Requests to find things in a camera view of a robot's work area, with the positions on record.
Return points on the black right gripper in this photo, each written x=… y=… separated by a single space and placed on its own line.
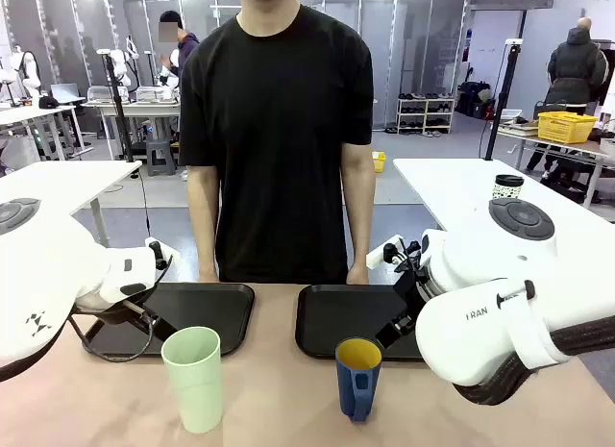
x=413 y=293

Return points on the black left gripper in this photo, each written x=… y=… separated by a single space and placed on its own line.
x=156 y=322

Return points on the pale green plastic cup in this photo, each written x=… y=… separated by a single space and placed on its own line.
x=194 y=384

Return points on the blue mug yellow inside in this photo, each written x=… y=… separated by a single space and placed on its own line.
x=358 y=394

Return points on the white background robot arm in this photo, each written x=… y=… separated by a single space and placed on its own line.
x=122 y=67

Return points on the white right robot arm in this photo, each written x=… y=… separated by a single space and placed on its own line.
x=480 y=331

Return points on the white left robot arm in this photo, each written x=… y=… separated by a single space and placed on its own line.
x=48 y=264

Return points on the person's left forearm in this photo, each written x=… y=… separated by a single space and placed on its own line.
x=358 y=206

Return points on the person's right forearm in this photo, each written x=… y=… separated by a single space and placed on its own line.
x=202 y=211

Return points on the person's left hand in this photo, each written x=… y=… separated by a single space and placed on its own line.
x=358 y=276

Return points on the person's right hand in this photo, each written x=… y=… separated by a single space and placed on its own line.
x=207 y=276

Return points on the black plastic tray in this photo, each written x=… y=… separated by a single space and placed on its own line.
x=216 y=312
x=336 y=317

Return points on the wide white desk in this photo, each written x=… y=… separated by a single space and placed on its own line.
x=447 y=187

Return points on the grey plastic step stool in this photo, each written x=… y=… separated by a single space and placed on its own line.
x=161 y=158

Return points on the white desk with grey leg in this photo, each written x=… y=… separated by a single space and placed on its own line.
x=72 y=178

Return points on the small yellow plastic basket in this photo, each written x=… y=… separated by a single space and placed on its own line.
x=379 y=162

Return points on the white spotted tumbler black lid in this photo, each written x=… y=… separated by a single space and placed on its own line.
x=507 y=187

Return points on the white background table with trays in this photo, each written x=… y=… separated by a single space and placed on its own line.
x=144 y=106

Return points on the white shoe rack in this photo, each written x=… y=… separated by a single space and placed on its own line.
x=425 y=115

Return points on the person in black t-shirt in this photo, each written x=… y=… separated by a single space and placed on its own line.
x=278 y=130

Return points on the black bags pile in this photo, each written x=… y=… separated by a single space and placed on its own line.
x=473 y=101

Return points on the white background work table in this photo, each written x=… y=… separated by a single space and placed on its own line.
x=33 y=113

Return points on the black cap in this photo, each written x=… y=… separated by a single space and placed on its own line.
x=48 y=102

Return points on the open grey laptop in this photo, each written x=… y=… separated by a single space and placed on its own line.
x=65 y=92

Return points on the grey table under basket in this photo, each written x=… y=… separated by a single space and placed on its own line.
x=591 y=151

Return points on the large yellow plastic basket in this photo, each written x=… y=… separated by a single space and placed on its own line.
x=567 y=127

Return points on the person in purple hoodie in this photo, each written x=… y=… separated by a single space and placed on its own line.
x=185 y=43

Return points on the person in black puffer jacket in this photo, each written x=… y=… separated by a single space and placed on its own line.
x=576 y=67

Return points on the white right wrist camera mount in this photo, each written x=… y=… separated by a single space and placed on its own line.
x=379 y=257

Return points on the black camera pole stand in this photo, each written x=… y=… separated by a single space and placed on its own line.
x=120 y=115
x=499 y=101

